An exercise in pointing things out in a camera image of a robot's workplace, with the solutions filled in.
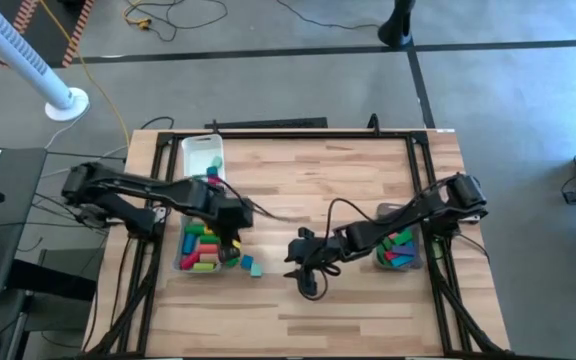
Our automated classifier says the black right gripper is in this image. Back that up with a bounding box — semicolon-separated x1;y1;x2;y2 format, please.
282;226;349;302

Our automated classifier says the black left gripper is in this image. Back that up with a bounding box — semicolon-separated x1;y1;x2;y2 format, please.
212;195;255;265

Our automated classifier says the red cylinder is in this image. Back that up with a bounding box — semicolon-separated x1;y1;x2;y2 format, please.
179;252;202;271

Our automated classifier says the light grey plastic bin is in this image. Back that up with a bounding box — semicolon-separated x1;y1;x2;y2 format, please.
170;214;225;275

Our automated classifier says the white plastic bin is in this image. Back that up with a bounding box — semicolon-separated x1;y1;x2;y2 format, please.
181;133;227;187

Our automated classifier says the clear smoky plastic bin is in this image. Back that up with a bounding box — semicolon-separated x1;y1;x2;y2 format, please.
371;202;427;272

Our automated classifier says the black flat floor bar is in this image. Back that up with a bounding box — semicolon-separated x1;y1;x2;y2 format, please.
203;117;329;131

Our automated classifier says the black controller box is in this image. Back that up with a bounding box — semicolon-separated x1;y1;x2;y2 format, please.
75;203;124;229

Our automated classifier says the dark grey side desk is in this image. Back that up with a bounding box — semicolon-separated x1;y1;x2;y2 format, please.
0;147;49;301

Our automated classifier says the black stand base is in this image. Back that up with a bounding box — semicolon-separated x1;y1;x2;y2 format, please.
376;0;417;50

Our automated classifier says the white tower fan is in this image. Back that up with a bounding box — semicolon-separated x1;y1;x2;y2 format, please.
0;0;91;123

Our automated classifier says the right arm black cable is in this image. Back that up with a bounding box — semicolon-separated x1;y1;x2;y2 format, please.
297;197;369;302

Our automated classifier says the black aluminium table frame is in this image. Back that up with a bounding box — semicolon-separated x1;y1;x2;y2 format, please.
85;128;512;359

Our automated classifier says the short black cable loop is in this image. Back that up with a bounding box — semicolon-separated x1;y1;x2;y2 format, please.
139;116;175;132

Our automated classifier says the white fan cord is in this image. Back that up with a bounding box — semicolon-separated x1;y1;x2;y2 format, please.
45;107;89;151

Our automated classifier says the long yellow cable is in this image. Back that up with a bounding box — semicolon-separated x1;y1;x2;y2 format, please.
39;0;132;151

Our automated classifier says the black floor cable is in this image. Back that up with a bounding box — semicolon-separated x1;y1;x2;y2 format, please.
122;0;229;44
275;0;382;30

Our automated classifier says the yellow cable with plug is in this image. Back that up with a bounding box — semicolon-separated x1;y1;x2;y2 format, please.
121;0;152;31

